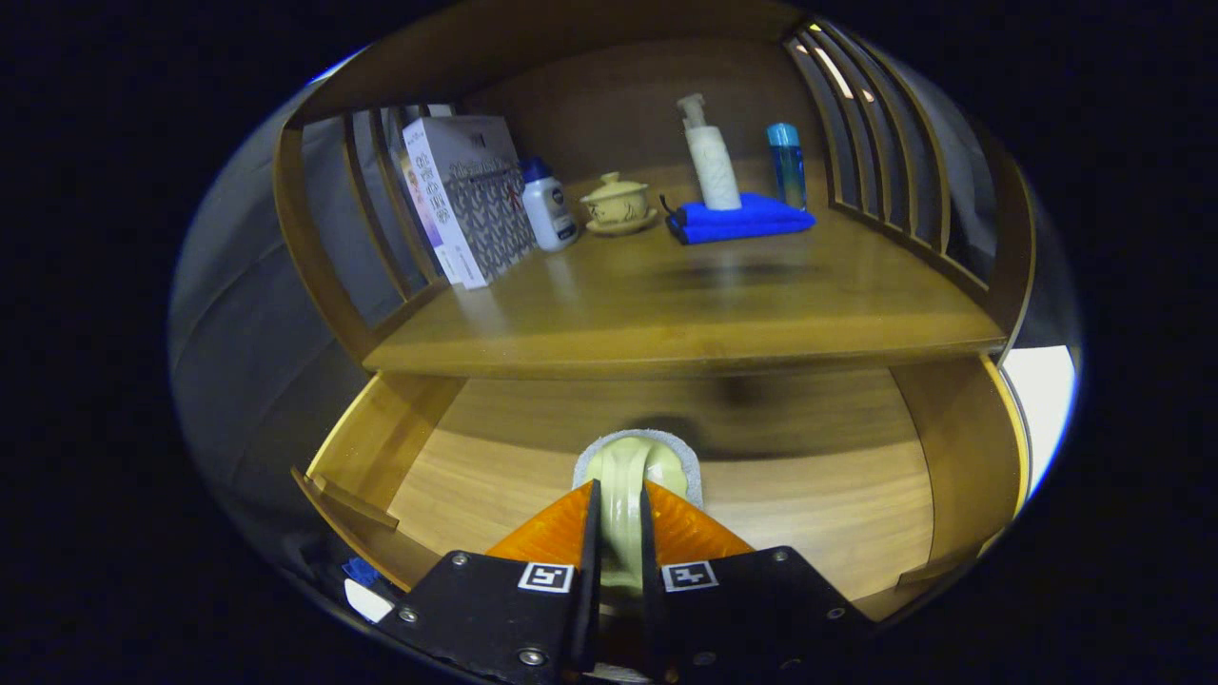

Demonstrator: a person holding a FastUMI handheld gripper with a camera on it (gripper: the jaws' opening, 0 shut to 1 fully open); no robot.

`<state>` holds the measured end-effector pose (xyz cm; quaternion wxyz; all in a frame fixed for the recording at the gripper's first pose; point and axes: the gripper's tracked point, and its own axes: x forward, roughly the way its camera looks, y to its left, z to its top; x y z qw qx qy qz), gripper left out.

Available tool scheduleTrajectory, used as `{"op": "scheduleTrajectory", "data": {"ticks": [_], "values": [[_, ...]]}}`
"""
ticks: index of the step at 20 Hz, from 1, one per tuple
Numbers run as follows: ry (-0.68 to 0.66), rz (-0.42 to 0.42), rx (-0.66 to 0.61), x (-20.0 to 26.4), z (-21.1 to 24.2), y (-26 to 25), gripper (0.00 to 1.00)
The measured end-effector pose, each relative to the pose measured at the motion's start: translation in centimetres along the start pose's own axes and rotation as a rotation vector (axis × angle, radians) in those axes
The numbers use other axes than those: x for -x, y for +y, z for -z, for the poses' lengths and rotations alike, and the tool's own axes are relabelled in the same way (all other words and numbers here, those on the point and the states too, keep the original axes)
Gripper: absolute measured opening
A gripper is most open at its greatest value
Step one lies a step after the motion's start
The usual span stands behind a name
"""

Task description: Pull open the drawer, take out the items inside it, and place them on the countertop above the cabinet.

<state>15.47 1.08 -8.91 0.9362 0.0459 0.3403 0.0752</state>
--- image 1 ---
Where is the white pump bottle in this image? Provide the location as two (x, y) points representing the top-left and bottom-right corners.
(677, 92), (743, 212)

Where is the wooden countertop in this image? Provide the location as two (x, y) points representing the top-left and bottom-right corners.
(362, 157), (1008, 377)

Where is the green handled scrubbing brush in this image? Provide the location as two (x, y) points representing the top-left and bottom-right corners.
(571, 428), (705, 596)

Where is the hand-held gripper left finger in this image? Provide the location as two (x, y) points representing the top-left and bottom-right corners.
(376, 479), (602, 685)

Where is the white drawer cabinet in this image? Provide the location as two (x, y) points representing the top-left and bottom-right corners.
(999, 344), (1078, 496)

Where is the blue folded cloth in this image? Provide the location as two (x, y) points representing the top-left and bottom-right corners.
(663, 192), (817, 246)

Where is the thick white book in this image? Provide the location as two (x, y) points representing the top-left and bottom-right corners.
(402, 115), (539, 289)

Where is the wooden drawer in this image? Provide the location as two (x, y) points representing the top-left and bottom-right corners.
(290, 357), (1033, 624)

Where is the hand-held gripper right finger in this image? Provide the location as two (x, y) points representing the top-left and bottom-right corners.
(639, 480), (876, 685)

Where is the thin purple book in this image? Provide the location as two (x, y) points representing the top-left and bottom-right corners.
(395, 143), (448, 282)

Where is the wooden cabinet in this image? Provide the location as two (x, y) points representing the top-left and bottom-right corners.
(271, 0), (1038, 382)

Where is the yellow lidded ceramic teacup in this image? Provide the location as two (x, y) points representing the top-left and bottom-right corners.
(580, 171), (659, 237)

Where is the clear blue bottle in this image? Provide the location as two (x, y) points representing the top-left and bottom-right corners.
(767, 123), (808, 212)

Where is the white bottle blue cap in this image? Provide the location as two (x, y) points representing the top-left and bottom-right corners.
(521, 157), (579, 252)

